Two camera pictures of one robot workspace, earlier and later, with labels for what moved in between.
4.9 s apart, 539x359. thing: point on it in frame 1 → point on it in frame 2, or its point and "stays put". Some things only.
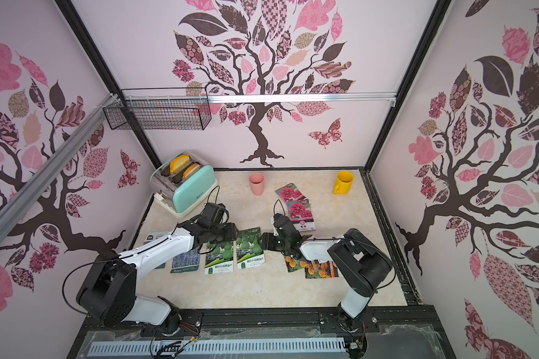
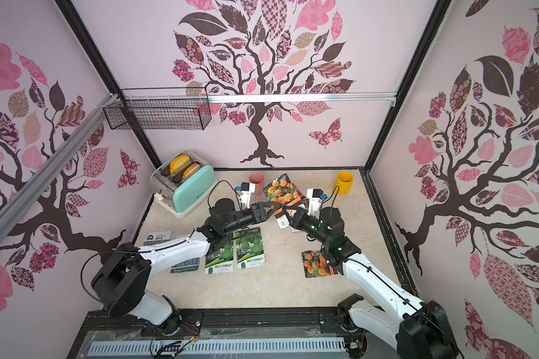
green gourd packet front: (220, 259) stays put
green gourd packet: (248, 252) stays put
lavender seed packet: (188, 261) stays put
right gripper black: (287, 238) → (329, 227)
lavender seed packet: (153, 235) stays put
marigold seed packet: (293, 264) → (284, 191)
